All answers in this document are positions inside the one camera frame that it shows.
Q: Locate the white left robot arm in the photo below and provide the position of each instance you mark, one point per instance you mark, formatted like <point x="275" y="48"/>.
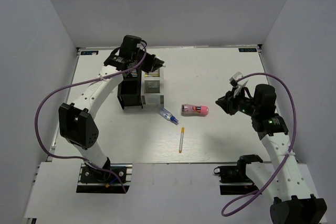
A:
<point x="76" y="120"/>

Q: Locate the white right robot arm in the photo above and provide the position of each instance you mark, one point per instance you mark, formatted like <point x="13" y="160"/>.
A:
<point x="292" y="201"/>

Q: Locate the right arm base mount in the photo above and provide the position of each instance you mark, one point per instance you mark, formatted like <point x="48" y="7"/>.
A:
<point x="233" y="179"/>

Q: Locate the white pen holder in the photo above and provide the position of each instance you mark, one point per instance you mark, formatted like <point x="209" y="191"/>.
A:
<point x="152" y="89"/>

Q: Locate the black pen holder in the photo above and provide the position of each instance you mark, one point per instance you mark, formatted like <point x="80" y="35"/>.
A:
<point x="129" y="90"/>

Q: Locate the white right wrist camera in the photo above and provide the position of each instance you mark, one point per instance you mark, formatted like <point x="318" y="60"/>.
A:
<point x="236" y="86"/>

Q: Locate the pink crayon jar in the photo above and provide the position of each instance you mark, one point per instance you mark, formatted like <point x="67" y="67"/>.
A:
<point x="193" y="110"/>

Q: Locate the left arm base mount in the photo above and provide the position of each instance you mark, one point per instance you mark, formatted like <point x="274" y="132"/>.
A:
<point x="91" y="181"/>

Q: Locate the clear blue glue bottle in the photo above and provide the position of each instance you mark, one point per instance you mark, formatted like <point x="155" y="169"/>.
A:
<point x="168" y="116"/>

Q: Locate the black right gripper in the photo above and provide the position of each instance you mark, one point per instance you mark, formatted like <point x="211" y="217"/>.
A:
<point x="229" y="102"/>

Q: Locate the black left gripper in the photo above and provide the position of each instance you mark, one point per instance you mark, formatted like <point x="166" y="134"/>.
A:
<point x="153" y="63"/>

